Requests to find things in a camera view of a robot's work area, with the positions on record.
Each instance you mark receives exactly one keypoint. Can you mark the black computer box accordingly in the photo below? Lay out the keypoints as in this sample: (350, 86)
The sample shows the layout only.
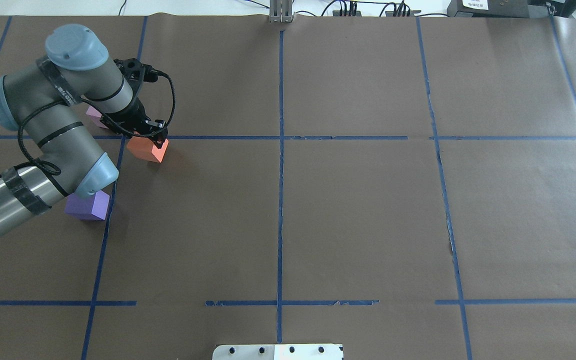
(523, 9)

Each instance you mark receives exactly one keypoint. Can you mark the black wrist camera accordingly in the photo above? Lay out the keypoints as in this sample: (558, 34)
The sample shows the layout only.
(136, 72)

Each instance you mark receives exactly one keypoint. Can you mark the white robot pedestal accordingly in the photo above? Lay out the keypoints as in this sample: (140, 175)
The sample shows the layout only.
(291, 351)

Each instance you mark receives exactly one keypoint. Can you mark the pink foam block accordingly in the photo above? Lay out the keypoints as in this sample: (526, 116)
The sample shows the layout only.
(96, 117)

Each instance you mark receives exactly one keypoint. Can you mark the black power strip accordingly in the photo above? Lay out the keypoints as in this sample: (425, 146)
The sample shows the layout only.
(347, 10)

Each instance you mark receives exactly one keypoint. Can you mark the purple foam block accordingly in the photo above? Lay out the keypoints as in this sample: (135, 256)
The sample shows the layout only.
(92, 208)

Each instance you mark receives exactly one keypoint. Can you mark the orange foam block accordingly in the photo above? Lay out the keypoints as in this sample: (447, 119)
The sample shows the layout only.
(144, 149)

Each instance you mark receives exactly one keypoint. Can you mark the aluminium frame post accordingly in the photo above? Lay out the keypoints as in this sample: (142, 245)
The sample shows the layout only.
(281, 11)

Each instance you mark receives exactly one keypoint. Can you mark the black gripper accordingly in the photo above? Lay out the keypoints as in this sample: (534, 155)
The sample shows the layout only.
(131, 117)

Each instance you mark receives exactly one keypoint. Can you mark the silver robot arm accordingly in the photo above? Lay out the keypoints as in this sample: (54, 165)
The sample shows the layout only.
(62, 158)

